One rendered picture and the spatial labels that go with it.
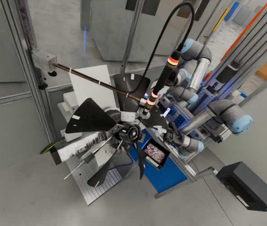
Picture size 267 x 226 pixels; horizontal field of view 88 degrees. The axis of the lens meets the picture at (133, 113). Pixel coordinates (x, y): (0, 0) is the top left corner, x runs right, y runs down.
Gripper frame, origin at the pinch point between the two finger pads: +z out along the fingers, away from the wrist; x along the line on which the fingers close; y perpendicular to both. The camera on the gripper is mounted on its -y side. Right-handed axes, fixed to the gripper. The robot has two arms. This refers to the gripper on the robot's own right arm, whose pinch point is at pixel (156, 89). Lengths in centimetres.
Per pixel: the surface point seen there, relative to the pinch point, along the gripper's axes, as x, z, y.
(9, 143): 82, 58, 104
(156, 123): -7.6, -14.0, 32.5
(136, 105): 6.8, -1.2, 18.7
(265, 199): -81, -18, 28
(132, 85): 15.4, -4.2, 10.9
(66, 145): 18, 38, 37
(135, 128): -2.0, 6.1, 26.5
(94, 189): 2, 21, 143
